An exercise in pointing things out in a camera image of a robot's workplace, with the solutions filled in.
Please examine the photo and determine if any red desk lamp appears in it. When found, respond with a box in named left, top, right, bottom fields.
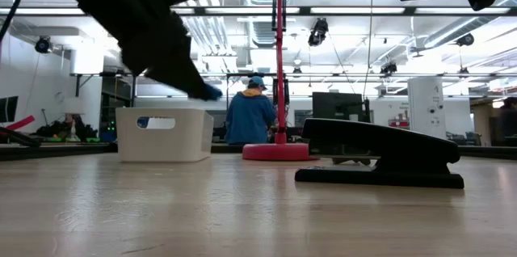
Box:
left=242, top=0, right=320, bottom=162

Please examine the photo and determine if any black ceiling-mounted camera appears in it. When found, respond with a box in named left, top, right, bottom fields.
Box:
left=34, top=36, right=53, bottom=54
left=307, top=17, right=330, bottom=47
left=379, top=61, right=399, bottom=76
left=456, top=32, right=476, bottom=47

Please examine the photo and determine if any white bin with handle holes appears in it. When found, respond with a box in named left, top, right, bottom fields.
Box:
left=116, top=107, right=215, bottom=164

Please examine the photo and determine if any pink foam tube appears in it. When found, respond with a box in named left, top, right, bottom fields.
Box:
left=6, top=114, right=36, bottom=132

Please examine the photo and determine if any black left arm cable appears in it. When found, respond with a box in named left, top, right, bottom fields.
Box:
left=0, top=0, right=34, bottom=44

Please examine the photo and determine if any large black stapler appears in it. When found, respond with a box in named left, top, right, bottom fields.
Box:
left=294, top=117, right=465, bottom=190

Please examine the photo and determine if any black aluminium table frame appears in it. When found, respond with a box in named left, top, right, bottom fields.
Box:
left=0, top=141, right=517, bottom=162

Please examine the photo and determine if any person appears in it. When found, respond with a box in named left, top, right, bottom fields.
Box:
left=498, top=96, right=517, bottom=147
left=225, top=75, right=278, bottom=146

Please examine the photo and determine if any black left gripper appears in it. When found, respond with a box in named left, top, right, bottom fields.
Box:
left=92, top=0, right=221, bottom=102

